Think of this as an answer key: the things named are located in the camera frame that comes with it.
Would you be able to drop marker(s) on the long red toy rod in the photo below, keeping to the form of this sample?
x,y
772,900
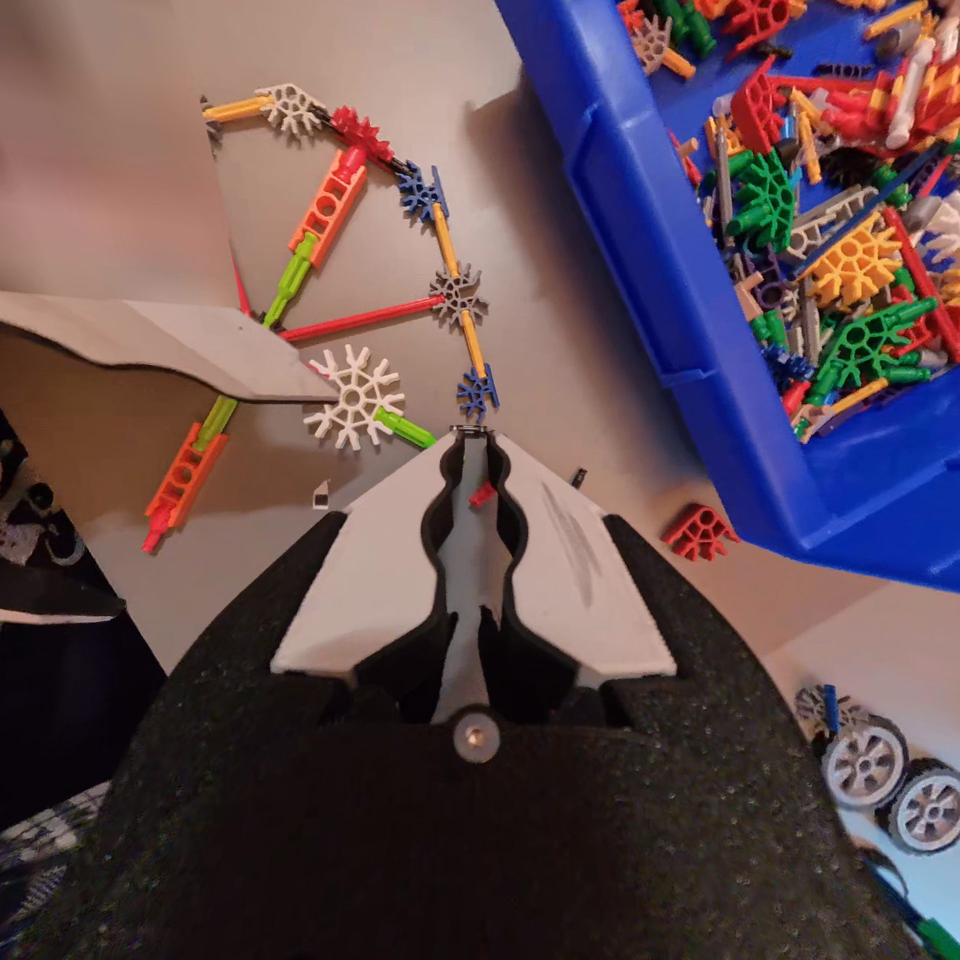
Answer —
x,y
360,319

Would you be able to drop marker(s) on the toy vehicle model with wheels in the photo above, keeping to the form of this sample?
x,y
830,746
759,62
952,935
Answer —
x,y
862,765

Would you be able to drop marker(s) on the green toy rod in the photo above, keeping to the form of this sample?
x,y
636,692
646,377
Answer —
x,y
405,427

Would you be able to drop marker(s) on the blue plastic bin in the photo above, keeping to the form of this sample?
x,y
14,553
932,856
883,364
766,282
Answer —
x,y
637,225

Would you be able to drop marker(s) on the small white paper scrap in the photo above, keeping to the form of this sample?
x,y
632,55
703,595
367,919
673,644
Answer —
x,y
321,496

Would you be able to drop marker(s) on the short yellow toy rod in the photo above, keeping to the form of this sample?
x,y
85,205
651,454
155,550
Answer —
x,y
472,341

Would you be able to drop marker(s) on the short black toy rod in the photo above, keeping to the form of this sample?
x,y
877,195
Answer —
x,y
470,430

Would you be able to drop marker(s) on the black printed shirt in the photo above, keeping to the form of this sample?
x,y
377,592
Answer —
x,y
60,712

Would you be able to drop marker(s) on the red toy connector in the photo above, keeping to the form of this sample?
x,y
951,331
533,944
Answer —
x,y
697,534

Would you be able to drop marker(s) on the pile of toy construction pieces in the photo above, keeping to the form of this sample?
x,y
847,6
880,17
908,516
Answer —
x,y
862,262

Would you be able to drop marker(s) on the colourful toy rod wheel assembly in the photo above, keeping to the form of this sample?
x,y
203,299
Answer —
x,y
330,202

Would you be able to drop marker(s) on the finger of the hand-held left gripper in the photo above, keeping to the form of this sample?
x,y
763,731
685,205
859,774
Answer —
x,y
45,600
150,330

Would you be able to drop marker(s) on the small red gear connector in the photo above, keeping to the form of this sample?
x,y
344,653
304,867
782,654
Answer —
x,y
482,495

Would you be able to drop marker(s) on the blue toy connector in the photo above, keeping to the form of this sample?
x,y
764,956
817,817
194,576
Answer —
x,y
478,392

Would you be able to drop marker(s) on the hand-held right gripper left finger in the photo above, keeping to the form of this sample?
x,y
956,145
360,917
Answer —
x,y
360,585

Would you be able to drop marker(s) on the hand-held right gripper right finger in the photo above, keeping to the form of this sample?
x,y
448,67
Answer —
x,y
585,592

